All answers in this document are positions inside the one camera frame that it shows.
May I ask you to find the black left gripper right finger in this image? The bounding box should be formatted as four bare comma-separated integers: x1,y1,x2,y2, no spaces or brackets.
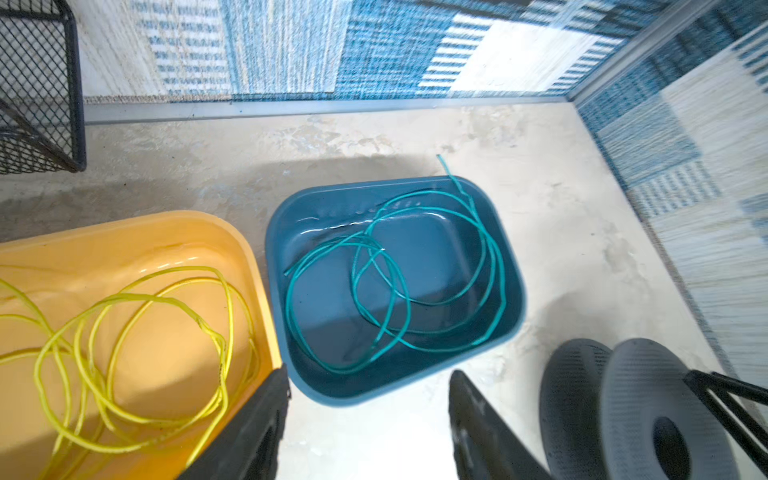
448,369,550,480

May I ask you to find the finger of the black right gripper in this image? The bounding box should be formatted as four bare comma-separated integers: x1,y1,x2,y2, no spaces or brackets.
683,370,767,459

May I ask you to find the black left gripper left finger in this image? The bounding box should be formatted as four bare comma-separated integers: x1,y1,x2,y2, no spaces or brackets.
179,367,291,480

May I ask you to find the yellow cable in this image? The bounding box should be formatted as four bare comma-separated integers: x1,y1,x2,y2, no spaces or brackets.
0,265,260,480

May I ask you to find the dark grey perforated spool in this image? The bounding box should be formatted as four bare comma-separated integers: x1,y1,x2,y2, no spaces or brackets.
539,338,739,479

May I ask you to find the yellow plastic bin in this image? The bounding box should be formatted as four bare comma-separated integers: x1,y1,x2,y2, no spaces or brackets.
1,211,282,479

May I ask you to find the teal plastic bin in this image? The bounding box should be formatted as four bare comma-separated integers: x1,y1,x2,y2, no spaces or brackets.
266,176,527,407

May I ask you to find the green cable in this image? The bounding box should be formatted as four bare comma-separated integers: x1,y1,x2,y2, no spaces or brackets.
283,154,508,376

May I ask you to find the black wire mesh shelf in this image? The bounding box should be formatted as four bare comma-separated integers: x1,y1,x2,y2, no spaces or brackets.
1,1,87,175

